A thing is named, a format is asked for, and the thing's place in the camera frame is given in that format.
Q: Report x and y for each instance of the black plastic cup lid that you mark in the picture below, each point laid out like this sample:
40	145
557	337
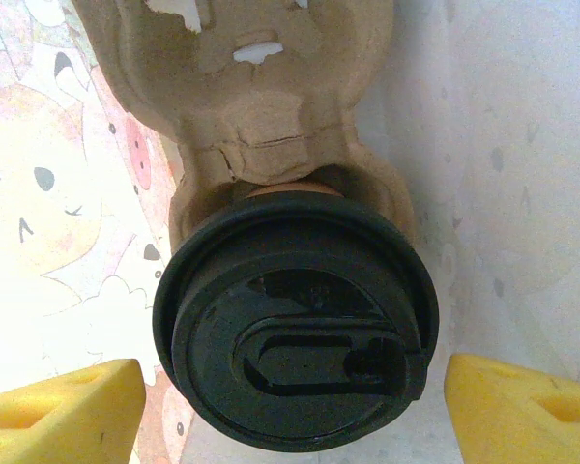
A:
295	241

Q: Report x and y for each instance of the brown paper coffee cup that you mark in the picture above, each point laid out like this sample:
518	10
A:
295	189

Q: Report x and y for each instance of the pulp cardboard cup carrier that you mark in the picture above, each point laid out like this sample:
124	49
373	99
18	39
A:
280	121

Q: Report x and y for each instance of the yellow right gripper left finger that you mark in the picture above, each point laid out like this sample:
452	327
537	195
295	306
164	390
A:
67	415

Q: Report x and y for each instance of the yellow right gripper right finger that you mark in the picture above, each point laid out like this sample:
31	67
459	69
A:
522	415

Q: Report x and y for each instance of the white printed paper bag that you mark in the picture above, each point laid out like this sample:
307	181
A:
512	145

